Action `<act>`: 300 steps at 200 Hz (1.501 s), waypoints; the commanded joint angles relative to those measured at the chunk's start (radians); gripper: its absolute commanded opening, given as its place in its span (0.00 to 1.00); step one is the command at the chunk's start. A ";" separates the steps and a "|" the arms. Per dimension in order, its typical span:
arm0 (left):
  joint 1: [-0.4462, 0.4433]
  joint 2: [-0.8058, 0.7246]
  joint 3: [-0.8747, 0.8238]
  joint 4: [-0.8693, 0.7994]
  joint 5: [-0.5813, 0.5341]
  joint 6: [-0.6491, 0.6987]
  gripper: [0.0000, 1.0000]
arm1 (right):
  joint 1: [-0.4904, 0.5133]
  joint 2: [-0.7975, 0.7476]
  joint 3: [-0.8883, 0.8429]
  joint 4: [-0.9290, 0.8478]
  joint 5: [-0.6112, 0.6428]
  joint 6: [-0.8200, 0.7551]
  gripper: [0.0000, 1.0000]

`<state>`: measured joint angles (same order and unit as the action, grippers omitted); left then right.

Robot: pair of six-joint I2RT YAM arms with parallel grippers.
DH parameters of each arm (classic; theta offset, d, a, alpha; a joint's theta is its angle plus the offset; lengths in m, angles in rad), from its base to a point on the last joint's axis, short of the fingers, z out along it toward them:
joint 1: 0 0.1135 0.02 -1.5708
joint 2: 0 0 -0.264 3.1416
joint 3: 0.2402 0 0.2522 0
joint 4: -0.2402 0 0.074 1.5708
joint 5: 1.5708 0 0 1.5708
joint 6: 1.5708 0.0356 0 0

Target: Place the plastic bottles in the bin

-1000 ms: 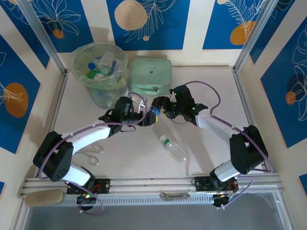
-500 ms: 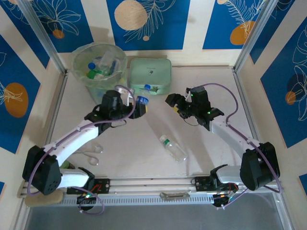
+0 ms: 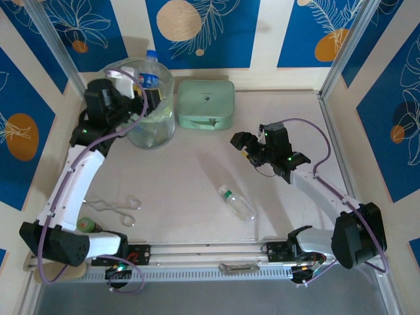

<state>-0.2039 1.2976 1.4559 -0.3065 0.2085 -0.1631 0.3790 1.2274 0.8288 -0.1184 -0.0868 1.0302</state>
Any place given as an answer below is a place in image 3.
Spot blue label bottle blue cap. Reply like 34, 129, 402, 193
137, 49, 161, 90

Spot green bin liner bag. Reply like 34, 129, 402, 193
104, 56, 176, 124

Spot clear plastic bin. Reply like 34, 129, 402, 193
104, 56, 176, 150

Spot mint green zip pouch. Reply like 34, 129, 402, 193
177, 79, 236, 129

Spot clear bottle green neck label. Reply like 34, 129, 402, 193
218, 184, 257, 222

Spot black connector board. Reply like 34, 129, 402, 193
104, 264, 134, 280
291, 264, 326, 284

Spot grey metal sheet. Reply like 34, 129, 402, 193
32, 280, 403, 315

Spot beige foam pad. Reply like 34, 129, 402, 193
34, 262, 88, 284

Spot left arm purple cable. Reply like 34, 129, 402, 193
36, 67, 148, 295

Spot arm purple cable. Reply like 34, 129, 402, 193
280, 117, 390, 286
36, 67, 148, 295

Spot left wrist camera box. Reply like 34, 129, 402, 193
105, 67, 137, 99

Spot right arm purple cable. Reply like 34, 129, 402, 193
280, 117, 390, 286

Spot aluminium side rail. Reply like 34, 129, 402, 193
318, 93, 370, 239

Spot aluminium frame post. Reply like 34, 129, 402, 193
320, 0, 378, 99
24, 0, 93, 102

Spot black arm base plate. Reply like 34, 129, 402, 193
261, 241, 326, 263
91, 244, 152, 266

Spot long aluminium base rail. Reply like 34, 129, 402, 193
24, 241, 390, 272

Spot small metal bracket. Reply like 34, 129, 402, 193
218, 262, 262, 273

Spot metal scissors clear handles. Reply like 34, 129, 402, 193
85, 196, 142, 227

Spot grey slotted cable duct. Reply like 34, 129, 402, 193
78, 264, 296, 282

